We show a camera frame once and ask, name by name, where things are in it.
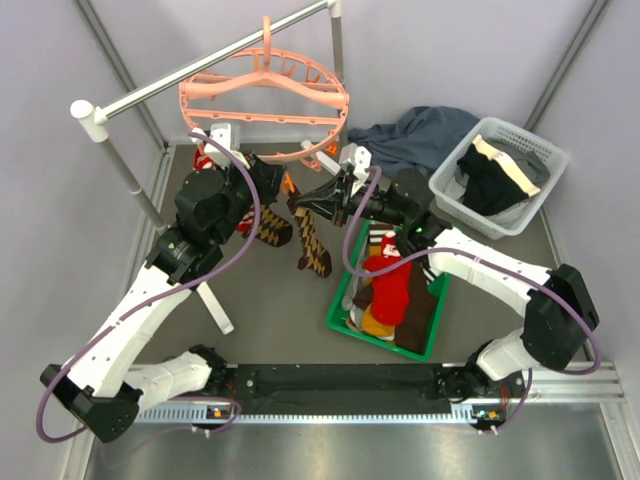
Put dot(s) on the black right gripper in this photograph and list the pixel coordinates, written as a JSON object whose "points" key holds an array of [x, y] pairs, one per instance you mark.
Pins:
{"points": [[328, 202]]}

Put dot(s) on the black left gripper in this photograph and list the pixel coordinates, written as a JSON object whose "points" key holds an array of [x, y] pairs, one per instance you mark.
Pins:
{"points": [[268, 179]]}

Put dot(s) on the brown argyle sock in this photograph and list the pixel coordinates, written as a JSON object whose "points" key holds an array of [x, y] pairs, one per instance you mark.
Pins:
{"points": [[314, 256], [273, 229]]}

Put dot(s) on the red white striped sock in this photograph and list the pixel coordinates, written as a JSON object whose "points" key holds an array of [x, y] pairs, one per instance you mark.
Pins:
{"points": [[201, 160], [246, 223]]}

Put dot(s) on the pink round clip hanger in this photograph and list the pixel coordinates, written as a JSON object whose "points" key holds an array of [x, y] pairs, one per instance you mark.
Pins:
{"points": [[268, 89]]}

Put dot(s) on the red santa sock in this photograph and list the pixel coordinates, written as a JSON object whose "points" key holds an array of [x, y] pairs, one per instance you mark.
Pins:
{"points": [[390, 291]]}

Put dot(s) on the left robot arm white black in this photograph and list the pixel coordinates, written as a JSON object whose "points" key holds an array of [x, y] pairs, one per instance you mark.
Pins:
{"points": [[100, 385]]}

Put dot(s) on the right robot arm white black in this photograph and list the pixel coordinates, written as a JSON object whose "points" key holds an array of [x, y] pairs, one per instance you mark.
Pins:
{"points": [[558, 314]]}

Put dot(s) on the brown white striped sock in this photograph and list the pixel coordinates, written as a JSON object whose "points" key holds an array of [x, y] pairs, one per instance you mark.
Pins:
{"points": [[377, 231]]}

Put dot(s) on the blue grey cloth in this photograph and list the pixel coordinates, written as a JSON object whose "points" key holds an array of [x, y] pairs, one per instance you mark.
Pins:
{"points": [[422, 138]]}

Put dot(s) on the green plastic crate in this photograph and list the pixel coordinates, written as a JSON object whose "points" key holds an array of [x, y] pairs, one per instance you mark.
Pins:
{"points": [[350, 285]]}

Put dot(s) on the grey black striped sock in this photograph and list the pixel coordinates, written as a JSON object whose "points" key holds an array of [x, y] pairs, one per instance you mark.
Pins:
{"points": [[430, 274]]}

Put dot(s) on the mustard yellow sock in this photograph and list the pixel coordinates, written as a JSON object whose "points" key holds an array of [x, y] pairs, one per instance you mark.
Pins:
{"points": [[372, 327]]}

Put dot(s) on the dark brown sock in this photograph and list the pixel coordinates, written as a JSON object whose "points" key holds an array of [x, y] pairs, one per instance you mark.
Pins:
{"points": [[412, 334]]}

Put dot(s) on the black cream garment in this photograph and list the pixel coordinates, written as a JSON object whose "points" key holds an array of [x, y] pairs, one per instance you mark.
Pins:
{"points": [[483, 186]]}

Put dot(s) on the white and silver drying rack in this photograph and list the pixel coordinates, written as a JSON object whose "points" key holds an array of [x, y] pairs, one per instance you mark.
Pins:
{"points": [[94, 119]]}

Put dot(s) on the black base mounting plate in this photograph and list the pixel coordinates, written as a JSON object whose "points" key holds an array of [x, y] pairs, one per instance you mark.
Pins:
{"points": [[339, 389]]}

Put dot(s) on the grey garment in basket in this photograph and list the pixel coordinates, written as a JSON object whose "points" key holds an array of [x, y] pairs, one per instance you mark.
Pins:
{"points": [[521, 164]]}

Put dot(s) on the white plastic laundry basket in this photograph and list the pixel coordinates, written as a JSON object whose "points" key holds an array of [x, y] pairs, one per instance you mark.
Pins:
{"points": [[448, 192]]}

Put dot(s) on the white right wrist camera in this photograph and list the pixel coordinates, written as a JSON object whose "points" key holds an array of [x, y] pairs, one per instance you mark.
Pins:
{"points": [[357, 159]]}

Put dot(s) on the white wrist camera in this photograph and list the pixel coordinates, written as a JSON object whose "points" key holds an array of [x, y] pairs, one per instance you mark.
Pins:
{"points": [[226, 135], [357, 159]]}

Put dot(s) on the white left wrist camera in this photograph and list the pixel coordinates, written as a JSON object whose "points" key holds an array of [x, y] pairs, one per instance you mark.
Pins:
{"points": [[226, 135]]}

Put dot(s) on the grey slotted cable duct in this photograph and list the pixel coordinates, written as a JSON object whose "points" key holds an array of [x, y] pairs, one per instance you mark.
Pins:
{"points": [[204, 414]]}

